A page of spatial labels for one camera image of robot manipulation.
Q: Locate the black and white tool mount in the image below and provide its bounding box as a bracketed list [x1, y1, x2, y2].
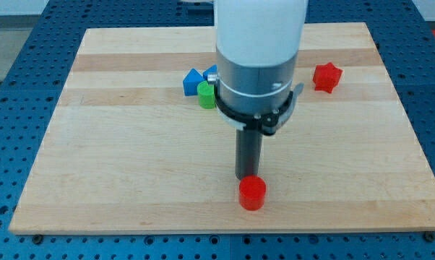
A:
[214, 83, 304, 136]

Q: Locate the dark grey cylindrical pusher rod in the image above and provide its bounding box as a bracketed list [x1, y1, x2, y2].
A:
[235, 130, 262, 180]

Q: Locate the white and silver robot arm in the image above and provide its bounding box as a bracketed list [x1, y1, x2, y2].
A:
[207, 0, 308, 179]

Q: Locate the red cylinder block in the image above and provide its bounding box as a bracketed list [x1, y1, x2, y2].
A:
[238, 175, 267, 211]

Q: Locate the green cylinder block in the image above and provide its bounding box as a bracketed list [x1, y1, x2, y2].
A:
[197, 81, 215, 109]

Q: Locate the red star block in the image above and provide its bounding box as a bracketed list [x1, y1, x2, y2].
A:
[312, 62, 343, 94]

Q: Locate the blue cube block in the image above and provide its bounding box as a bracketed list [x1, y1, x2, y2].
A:
[202, 64, 218, 80]

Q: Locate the blue triangular block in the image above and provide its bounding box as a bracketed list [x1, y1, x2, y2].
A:
[183, 68, 204, 96]

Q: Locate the light wooden board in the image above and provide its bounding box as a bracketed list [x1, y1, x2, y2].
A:
[9, 23, 435, 235]

